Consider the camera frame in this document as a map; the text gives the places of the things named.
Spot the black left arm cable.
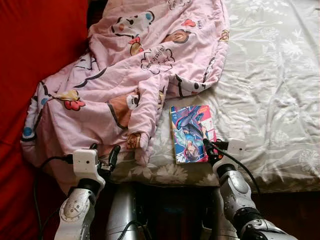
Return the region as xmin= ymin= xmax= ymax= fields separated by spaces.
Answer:
xmin=32 ymin=154 xmax=75 ymax=240

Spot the silver robot leg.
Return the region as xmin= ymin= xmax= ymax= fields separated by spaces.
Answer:
xmin=200 ymin=187 xmax=238 ymax=240
xmin=106 ymin=182 xmax=151 ymax=240

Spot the colourful comic book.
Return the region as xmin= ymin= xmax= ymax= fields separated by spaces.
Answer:
xmin=170 ymin=104 xmax=218 ymax=165

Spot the silver robot right leg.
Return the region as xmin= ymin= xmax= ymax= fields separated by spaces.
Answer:
xmin=200 ymin=187 xmax=238 ymax=240

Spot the pink cartoon print blanket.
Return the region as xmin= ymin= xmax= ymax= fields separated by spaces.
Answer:
xmin=20 ymin=0 xmax=231 ymax=196

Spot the silver robot left leg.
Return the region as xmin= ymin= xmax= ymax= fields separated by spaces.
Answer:
xmin=106 ymin=182 xmax=151 ymax=240

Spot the grey floral bed sheet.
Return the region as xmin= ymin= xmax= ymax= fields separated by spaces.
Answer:
xmin=107 ymin=0 xmax=320 ymax=193

